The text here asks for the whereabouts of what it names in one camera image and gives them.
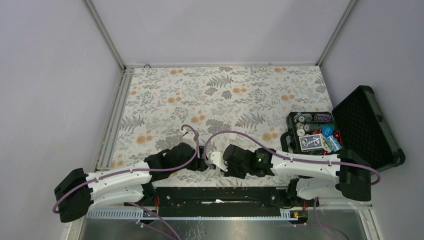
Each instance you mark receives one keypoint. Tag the white remote battery cover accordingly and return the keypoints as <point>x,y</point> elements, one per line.
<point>232,136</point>

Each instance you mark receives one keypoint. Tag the playing card deck blue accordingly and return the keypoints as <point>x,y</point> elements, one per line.
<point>312,142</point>

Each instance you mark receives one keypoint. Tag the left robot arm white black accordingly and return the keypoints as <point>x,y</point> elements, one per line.
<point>80,192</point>

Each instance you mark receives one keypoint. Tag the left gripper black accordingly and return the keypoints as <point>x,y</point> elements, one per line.
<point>200,164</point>

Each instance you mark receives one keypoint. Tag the blue poker chip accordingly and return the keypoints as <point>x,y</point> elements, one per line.
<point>327,131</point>

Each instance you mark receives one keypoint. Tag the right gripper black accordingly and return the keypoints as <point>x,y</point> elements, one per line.
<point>230,173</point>

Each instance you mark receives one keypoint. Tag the black poker chip case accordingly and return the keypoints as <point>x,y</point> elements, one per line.
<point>358,123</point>

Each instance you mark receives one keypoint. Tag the floral patterned table mat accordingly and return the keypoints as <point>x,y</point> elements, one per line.
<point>253,102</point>

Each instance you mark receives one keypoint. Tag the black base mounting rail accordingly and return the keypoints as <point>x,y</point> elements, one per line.
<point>222,202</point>

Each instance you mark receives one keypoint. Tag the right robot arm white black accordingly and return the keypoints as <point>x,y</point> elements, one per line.
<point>344,174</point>

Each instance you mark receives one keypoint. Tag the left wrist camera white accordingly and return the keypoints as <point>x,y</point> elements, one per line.
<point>190,138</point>

